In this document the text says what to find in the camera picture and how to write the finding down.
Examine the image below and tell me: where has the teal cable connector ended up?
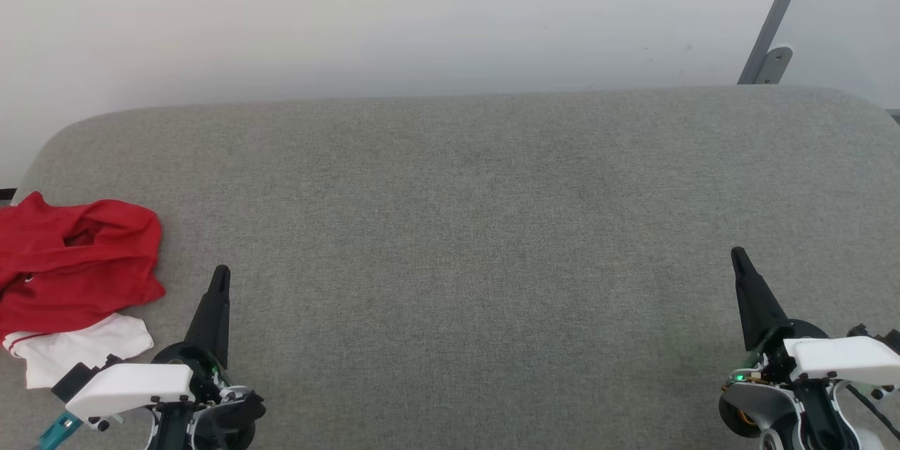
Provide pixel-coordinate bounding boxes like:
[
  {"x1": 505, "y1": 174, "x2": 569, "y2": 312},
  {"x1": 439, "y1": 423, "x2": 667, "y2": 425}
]
[{"x1": 37, "y1": 412, "x2": 82, "y2": 450}]

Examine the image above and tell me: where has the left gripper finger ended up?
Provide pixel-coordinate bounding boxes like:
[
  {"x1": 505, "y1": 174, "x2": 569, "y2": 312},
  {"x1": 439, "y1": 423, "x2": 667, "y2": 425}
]
[{"x1": 185, "y1": 265, "x2": 232, "y2": 368}]

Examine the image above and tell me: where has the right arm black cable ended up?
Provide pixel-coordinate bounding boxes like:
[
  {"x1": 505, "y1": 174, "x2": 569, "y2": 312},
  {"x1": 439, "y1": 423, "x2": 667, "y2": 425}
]
[{"x1": 842, "y1": 381, "x2": 900, "y2": 438}]

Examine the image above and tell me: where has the red and white shirt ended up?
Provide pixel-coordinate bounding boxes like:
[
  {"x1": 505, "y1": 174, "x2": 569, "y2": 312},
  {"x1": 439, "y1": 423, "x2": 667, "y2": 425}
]
[{"x1": 0, "y1": 191, "x2": 167, "y2": 390}]

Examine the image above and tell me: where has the grey metal mounting plate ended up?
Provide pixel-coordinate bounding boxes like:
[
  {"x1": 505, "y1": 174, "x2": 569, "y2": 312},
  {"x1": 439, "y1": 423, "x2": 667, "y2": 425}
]
[{"x1": 761, "y1": 46, "x2": 795, "y2": 85}]

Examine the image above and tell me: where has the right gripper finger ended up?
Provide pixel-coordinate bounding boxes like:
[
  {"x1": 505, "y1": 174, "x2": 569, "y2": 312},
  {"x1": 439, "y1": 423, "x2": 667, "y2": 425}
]
[{"x1": 731, "y1": 247, "x2": 790, "y2": 352}]

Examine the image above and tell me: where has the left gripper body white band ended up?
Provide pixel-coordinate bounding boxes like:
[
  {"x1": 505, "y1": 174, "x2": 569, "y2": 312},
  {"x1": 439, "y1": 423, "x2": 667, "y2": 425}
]
[{"x1": 65, "y1": 341, "x2": 243, "y2": 431}]

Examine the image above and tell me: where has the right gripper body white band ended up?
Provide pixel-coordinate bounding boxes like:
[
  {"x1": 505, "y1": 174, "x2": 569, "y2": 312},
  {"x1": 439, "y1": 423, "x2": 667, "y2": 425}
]
[{"x1": 747, "y1": 320, "x2": 900, "y2": 387}]

